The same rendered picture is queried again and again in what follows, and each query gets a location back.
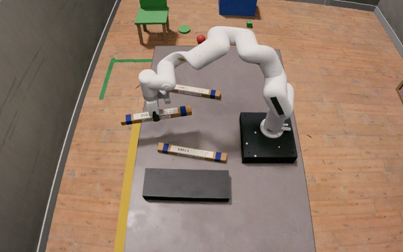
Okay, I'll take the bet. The tan box with blue bands and white labels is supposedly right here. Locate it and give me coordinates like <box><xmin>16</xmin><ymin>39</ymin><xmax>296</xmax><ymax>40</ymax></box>
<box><xmin>120</xmin><ymin>105</ymin><xmax>192</xmax><ymax>125</ymax></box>

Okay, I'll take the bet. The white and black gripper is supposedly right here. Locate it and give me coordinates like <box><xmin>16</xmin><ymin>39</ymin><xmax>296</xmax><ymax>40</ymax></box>
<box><xmin>146</xmin><ymin>99</ymin><xmax>160</xmax><ymax>122</ymax></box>

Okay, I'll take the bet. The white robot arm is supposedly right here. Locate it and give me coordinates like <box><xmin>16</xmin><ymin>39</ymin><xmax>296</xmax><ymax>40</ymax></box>
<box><xmin>138</xmin><ymin>26</ymin><xmax>294</xmax><ymax>138</ymax></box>

